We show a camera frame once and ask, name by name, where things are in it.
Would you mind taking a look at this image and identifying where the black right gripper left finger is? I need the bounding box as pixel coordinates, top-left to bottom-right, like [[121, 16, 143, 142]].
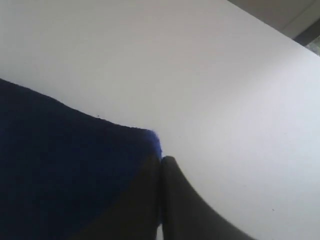
[[72, 155, 160, 240]]

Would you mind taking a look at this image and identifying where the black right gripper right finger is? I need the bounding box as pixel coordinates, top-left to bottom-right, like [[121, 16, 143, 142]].
[[161, 156, 253, 240]]

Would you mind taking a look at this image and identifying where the dark window frame post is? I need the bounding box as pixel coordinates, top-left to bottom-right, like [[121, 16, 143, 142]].
[[294, 25, 320, 46]]

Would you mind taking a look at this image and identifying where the blue towel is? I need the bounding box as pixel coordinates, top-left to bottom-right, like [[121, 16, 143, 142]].
[[0, 80, 162, 240]]

